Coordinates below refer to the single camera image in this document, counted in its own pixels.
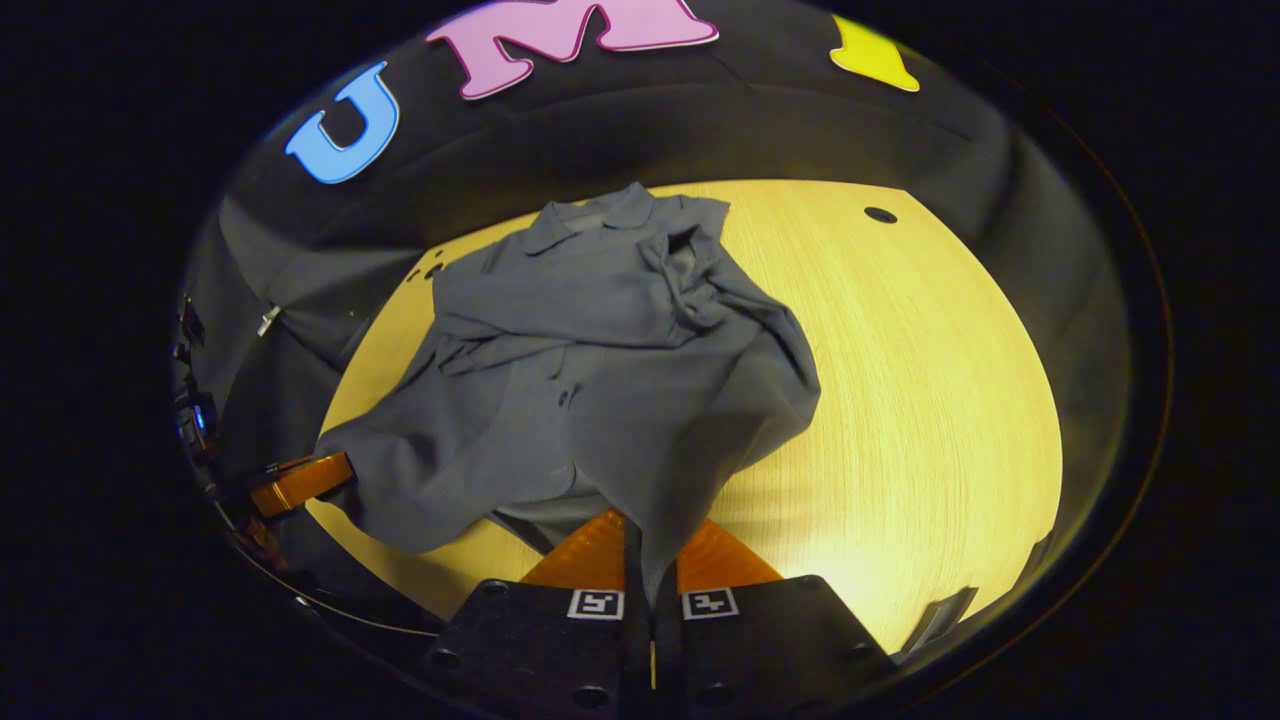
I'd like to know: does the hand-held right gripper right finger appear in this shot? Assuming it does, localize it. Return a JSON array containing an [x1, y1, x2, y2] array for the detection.
[[655, 515, 896, 716]]

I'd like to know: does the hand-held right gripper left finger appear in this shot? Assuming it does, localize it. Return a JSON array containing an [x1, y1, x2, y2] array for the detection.
[[425, 508, 641, 716]]

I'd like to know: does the grey button-up shirt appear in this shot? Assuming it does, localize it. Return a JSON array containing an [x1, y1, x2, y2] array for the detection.
[[315, 182, 823, 606]]

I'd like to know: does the black backdrop cloth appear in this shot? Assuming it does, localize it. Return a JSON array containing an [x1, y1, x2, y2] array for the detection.
[[175, 0, 1136, 601]]

